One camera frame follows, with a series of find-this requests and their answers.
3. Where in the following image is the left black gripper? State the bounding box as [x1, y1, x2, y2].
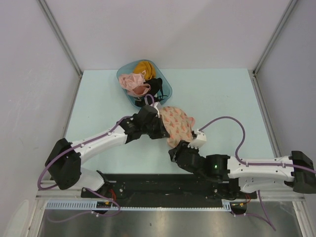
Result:
[142, 115, 169, 139]

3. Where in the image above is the grey slotted cable duct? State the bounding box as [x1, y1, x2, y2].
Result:
[45, 199, 247, 211]

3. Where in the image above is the black bra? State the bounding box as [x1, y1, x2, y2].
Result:
[134, 78, 171, 107]

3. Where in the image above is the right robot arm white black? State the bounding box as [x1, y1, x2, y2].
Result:
[168, 141, 316, 198]

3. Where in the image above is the floral mesh laundry bag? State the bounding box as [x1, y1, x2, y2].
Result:
[159, 106, 195, 148]

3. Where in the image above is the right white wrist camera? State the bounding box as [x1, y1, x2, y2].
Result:
[188, 130, 207, 149]

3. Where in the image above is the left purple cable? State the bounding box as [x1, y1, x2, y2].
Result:
[37, 93, 158, 223]

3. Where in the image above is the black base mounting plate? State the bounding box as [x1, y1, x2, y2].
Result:
[80, 174, 257, 208]

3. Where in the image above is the pink bra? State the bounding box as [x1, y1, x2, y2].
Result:
[118, 73, 151, 98]

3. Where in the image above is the purple cable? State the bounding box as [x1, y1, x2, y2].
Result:
[37, 93, 158, 223]
[196, 116, 316, 232]

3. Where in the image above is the teal plastic basin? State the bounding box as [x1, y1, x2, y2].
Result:
[117, 59, 172, 107]

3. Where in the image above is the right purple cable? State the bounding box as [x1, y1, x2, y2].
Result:
[196, 116, 316, 232]

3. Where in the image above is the right aluminium frame post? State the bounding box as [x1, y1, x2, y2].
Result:
[252, 0, 299, 75]

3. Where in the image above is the aluminium rail beam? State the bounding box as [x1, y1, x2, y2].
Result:
[36, 179, 307, 202]

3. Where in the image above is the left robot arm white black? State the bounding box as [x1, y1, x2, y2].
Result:
[44, 105, 170, 198]

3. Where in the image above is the mustard yellow garment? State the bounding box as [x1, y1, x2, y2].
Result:
[133, 61, 156, 81]

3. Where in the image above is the aluminium frame post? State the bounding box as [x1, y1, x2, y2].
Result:
[37, 0, 83, 77]
[252, 0, 299, 75]

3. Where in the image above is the left aluminium frame post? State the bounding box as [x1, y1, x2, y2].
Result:
[37, 0, 83, 77]

